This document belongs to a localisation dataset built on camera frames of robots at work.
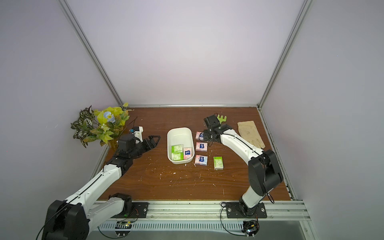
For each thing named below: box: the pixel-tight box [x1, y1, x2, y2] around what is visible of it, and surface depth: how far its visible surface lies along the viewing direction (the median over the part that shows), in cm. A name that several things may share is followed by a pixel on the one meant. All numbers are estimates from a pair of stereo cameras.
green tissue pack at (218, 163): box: [213, 156, 224, 170], surface depth 89 cm
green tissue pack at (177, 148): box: [171, 144, 183, 153], surface depth 94 cm
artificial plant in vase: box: [70, 102, 133, 149], surface depth 82 cm
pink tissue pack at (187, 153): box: [183, 147, 192, 160], surface depth 92 cm
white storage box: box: [167, 127, 195, 165], surface depth 96 cm
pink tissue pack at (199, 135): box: [195, 131, 204, 141], surface depth 102 cm
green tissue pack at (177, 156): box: [171, 152, 184, 161], surface depth 91 cm
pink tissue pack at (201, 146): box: [195, 142, 208, 152], surface depth 96 cm
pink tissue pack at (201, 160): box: [195, 155, 208, 166], surface depth 89 cm
